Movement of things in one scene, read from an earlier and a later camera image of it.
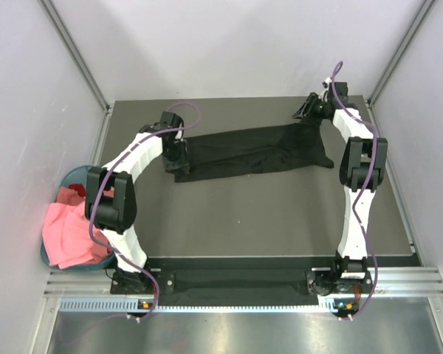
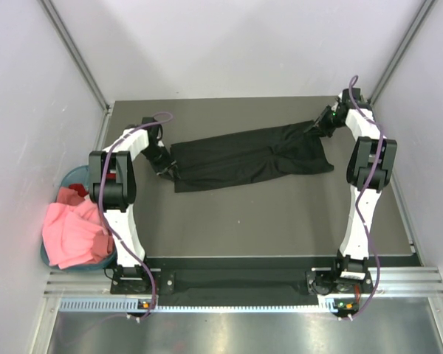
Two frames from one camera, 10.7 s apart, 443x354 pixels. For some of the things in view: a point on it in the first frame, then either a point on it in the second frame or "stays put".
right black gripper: (306, 109) to (318, 125)
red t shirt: (78, 187) stays put
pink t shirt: (66, 233) stays put
